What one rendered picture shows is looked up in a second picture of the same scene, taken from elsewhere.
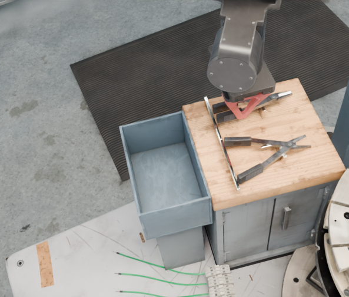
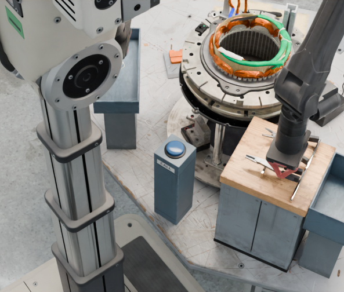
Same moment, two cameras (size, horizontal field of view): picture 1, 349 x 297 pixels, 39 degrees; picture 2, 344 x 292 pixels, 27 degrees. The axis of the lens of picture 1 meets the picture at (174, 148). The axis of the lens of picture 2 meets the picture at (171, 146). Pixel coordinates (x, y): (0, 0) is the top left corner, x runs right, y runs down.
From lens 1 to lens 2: 1.53 m
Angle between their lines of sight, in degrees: 69
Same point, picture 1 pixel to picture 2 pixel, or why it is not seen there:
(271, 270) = not seen: hidden behind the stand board
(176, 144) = (312, 229)
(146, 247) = not seen: outside the picture
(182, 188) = (330, 200)
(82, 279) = not seen: outside the picture
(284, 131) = (263, 153)
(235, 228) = not seen: hidden behind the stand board
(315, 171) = (269, 125)
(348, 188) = (272, 98)
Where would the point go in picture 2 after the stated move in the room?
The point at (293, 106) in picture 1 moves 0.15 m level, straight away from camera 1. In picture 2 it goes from (242, 161) to (187, 193)
